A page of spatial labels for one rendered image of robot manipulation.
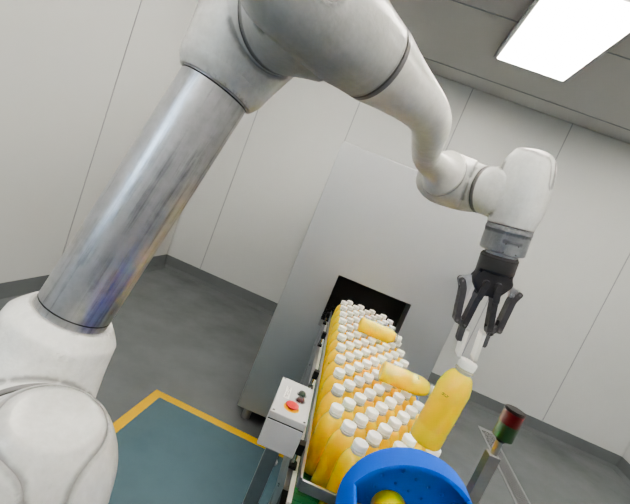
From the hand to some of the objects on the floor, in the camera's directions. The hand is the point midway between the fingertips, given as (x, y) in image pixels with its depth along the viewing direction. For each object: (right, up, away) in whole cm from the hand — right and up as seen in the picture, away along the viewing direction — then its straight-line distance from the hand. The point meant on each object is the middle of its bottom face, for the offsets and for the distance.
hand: (469, 343), depth 86 cm
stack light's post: (-18, -144, +54) cm, 155 cm away
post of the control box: (-80, -122, +39) cm, 151 cm away
